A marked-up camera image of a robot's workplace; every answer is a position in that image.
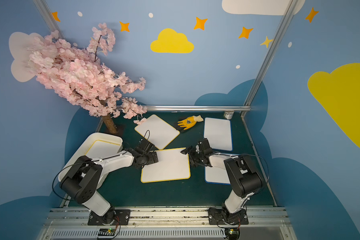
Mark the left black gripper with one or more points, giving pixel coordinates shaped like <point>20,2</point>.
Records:
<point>150,153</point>

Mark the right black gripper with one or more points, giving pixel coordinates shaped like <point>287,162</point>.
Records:
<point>193,153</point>

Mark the yellow-edged whiteboard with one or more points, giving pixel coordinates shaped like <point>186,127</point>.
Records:
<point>172,165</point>
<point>102,149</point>
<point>157,131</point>

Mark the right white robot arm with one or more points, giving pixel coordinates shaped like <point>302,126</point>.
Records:
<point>244,177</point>

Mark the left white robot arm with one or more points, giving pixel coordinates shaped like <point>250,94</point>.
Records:
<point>81,180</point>

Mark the yellow-edged whiteboard back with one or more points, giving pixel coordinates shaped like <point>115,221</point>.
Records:
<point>157,131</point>

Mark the blue-edged whiteboard front right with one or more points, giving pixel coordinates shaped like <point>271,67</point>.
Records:
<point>217,173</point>

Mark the blue-edged whiteboard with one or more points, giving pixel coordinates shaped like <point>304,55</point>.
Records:
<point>219,134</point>
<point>217,173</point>

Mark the blue-edged whiteboard back right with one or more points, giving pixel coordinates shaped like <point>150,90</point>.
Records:
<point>219,134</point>

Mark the white plastic storage box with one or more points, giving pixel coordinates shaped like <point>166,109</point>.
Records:
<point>108,139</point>

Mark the yellow black work glove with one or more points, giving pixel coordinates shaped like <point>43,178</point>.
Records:
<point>188,123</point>

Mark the horizontal aluminium back bar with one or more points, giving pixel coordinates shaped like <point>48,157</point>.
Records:
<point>198,108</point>

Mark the right green circuit board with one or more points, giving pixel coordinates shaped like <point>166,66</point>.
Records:
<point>232,233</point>

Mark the green circuit board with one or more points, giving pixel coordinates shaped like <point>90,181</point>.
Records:
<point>232,233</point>
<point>106,234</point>

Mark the left green circuit board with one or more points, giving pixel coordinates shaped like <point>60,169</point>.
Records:
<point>106,234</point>

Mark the pink cherry blossom tree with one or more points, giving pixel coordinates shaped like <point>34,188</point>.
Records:
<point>79,76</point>

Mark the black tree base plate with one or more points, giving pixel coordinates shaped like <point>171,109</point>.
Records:
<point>120,129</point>

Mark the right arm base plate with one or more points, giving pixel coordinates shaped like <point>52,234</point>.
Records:
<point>224,217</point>

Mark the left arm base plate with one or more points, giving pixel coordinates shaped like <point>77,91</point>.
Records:
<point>120,216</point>

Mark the aluminium front rail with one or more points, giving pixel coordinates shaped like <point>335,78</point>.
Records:
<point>178,223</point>

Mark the right aluminium frame post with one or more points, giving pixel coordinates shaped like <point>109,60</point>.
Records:
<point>280,32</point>

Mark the aluminium frame post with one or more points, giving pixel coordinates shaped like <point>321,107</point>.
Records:
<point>47,16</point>
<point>280,32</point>

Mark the left aluminium frame post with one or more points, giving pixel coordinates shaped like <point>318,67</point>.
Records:
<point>47,16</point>

